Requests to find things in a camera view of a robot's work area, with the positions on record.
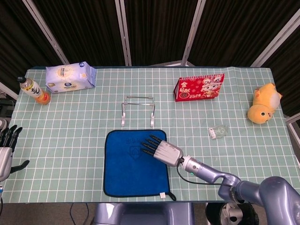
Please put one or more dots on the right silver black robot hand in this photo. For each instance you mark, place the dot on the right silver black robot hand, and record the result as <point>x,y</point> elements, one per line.
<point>167,153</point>

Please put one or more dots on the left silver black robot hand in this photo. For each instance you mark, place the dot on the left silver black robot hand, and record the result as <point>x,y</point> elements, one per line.
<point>4,161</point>

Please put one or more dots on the blue cloth towel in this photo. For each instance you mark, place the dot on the blue cloth towel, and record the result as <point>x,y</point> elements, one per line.
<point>131,173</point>

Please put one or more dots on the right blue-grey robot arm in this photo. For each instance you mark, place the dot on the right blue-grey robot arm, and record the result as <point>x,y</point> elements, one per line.
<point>257,189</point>

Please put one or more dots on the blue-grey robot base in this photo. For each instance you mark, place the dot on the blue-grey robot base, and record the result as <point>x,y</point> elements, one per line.
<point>143,214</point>

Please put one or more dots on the green grid tablecloth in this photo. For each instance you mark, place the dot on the green grid tablecloth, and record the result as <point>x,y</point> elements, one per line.
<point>70,140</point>

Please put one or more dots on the dark equipment pile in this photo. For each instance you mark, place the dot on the dark equipment pile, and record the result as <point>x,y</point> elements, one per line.
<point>5,110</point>

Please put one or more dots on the small clear plastic packet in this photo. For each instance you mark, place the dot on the small clear plastic packet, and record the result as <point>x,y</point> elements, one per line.
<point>219,131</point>

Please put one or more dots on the red cartoon desk calendar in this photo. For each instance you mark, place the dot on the red cartoon desk calendar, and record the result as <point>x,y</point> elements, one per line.
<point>199,90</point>

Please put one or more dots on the orange drink bottle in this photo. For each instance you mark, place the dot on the orange drink bottle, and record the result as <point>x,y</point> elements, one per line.
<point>35,91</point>

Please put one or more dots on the yellow plush toy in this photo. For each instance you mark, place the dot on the yellow plush toy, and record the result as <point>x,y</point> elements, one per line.
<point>262,110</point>

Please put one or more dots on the white blue tissue pack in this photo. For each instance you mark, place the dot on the white blue tissue pack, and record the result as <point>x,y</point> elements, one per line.
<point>68,77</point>

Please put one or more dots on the grey screen frame post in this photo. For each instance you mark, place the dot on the grey screen frame post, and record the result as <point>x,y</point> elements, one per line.
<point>47,32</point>
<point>123,32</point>
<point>192,32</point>
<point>274,39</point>

